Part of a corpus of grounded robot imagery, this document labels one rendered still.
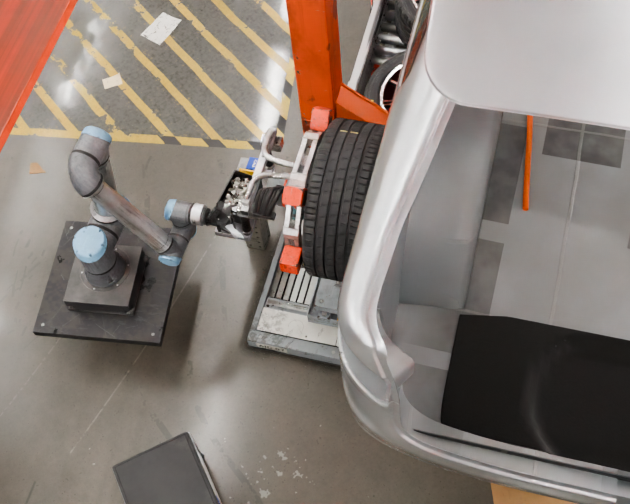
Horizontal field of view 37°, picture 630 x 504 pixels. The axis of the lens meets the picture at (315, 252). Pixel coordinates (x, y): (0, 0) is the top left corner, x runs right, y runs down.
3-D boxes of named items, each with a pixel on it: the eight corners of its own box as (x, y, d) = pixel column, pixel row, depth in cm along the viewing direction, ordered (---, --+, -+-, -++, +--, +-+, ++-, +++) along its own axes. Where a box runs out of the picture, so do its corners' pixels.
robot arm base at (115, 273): (79, 284, 430) (72, 274, 422) (92, 248, 439) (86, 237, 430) (118, 290, 427) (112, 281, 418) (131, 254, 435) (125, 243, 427)
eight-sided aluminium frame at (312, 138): (306, 283, 401) (294, 215, 354) (291, 280, 402) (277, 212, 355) (337, 179, 426) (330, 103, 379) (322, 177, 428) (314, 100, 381)
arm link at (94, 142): (88, 234, 428) (63, 148, 361) (104, 202, 436) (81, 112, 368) (120, 245, 428) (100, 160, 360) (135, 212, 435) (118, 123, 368)
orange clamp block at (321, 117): (327, 132, 379) (330, 110, 377) (308, 129, 381) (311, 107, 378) (331, 130, 386) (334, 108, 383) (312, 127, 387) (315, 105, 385)
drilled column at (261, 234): (265, 250, 478) (254, 205, 442) (246, 246, 480) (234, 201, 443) (270, 233, 483) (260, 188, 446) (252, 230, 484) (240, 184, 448)
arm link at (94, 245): (77, 269, 423) (64, 251, 407) (92, 237, 430) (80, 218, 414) (107, 277, 419) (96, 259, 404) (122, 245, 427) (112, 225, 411)
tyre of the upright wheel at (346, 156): (354, 245, 343) (393, 94, 368) (292, 233, 348) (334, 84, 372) (364, 309, 403) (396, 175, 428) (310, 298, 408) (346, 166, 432)
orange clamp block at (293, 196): (305, 206, 364) (300, 207, 355) (285, 203, 366) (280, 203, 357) (308, 188, 363) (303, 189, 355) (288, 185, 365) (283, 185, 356)
